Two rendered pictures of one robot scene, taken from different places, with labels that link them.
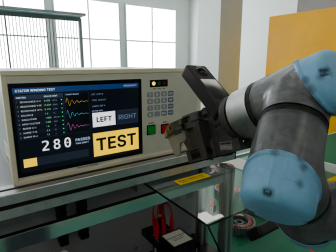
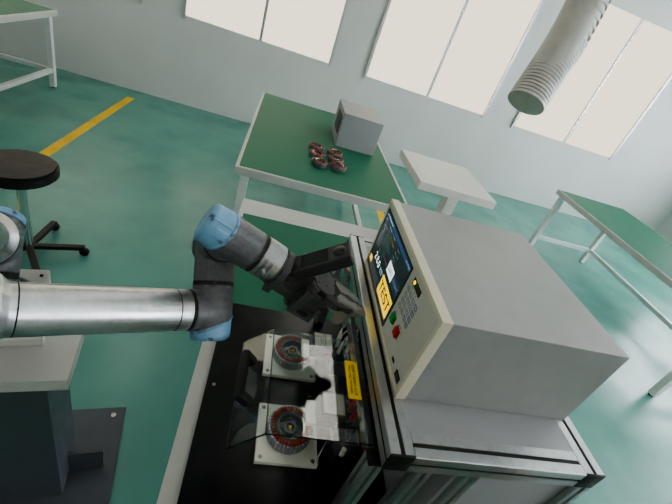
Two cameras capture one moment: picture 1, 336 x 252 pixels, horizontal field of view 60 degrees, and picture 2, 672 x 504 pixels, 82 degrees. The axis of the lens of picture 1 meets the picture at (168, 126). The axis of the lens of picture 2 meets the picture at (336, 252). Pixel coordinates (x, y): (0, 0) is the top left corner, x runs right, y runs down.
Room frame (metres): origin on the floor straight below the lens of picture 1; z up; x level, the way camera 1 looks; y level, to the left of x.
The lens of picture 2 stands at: (0.71, -0.62, 1.68)
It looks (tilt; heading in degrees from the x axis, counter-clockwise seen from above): 32 degrees down; 109
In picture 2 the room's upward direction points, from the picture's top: 21 degrees clockwise
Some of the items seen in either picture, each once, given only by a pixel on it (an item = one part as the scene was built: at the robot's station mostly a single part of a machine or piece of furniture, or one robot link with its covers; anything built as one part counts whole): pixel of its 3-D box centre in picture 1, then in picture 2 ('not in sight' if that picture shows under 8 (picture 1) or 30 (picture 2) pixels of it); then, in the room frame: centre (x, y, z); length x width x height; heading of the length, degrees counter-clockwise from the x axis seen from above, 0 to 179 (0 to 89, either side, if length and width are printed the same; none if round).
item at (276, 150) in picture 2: not in sight; (309, 181); (-0.69, 2.10, 0.37); 1.85 x 1.10 x 0.75; 125
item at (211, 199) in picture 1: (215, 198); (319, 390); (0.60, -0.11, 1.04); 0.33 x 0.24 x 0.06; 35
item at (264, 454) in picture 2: not in sight; (287, 434); (0.56, -0.07, 0.78); 0.15 x 0.15 x 0.01; 35
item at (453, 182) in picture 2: not in sight; (424, 217); (0.46, 1.11, 0.98); 0.37 x 0.35 x 0.46; 125
